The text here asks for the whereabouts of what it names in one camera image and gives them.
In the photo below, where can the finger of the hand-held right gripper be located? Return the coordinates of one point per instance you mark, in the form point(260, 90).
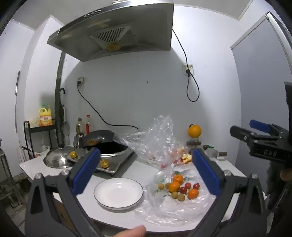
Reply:
point(240, 133)
point(259, 125)

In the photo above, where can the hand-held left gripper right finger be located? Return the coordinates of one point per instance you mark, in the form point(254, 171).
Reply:
point(206, 172)

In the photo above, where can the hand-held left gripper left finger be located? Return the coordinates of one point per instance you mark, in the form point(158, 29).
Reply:
point(86, 169)

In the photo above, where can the red cherry tomato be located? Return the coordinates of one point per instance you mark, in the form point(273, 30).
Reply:
point(196, 186)
point(183, 189)
point(187, 185)

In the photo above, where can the small mandarin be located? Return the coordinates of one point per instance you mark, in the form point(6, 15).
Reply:
point(174, 186)
point(193, 193)
point(178, 179)

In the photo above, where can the white plate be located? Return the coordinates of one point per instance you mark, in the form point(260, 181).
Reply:
point(118, 193)

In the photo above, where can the printed white plastic bag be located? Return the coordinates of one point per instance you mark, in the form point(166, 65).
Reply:
point(173, 209)

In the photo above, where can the person's right hand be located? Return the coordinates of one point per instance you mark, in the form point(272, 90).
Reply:
point(286, 174)

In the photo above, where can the person's left hand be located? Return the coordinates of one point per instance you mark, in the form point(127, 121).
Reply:
point(131, 232)

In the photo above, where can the small steel pot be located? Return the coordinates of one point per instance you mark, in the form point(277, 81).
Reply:
point(212, 153)

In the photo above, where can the orange peels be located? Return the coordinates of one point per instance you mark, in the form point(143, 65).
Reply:
point(186, 158)

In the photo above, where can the clear fruit container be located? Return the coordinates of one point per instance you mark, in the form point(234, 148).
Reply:
point(194, 143)

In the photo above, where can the steel pot lid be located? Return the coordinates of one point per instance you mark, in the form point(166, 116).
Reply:
point(56, 158)

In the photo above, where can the steel induction cooker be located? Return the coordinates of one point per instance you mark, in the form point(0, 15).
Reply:
point(118, 159)

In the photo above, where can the black wok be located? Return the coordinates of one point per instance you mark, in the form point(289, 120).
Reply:
point(100, 135)

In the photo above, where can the large orange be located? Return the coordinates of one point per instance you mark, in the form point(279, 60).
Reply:
point(194, 131)

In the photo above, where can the cooking oil bottle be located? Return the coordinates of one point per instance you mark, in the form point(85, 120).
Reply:
point(79, 127)

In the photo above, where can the bagged cherry tomato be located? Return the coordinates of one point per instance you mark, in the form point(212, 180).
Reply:
point(163, 166)

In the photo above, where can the red cap bottle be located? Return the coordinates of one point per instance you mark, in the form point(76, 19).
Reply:
point(87, 125)

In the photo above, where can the white door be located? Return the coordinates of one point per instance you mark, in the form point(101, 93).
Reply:
point(257, 79)

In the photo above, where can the clear plastic bag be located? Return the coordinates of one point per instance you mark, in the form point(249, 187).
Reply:
point(157, 136)

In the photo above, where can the yellow detergent bottle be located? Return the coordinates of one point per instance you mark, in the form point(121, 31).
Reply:
point(45, 118)

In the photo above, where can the black umbrella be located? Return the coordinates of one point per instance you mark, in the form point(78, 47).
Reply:
point(62, 107)

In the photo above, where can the black metal rack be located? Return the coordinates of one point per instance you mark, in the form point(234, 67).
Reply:
point(27, 127)

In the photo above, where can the steel sink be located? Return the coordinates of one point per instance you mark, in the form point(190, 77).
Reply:
point(5, 168)

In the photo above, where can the grey vertical pipe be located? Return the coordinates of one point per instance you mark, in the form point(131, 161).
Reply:
point(58, 91)

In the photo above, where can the thin metal tube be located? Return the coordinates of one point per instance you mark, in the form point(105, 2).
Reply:
point(17, 95)

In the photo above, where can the steel range hood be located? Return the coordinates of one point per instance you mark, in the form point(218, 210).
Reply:
point(136, 22)

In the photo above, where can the white wall socket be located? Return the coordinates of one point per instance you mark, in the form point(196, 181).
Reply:
point(81, 79)
point(184, 67)

